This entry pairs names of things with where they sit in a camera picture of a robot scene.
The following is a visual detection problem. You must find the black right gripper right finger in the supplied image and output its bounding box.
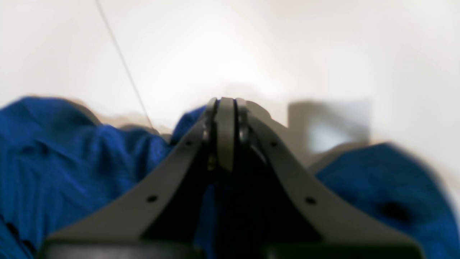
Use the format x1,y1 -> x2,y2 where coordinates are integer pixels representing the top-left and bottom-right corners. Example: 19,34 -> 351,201
217,98 -> 424,259

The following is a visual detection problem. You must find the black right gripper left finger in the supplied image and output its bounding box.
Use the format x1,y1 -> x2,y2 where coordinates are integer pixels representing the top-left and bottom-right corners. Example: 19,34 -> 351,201
37,98 -> 227,259

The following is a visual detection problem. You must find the dark blue t-shirt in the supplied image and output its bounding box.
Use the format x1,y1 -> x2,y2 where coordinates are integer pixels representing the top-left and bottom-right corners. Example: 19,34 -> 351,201
0,97 -> 459,259

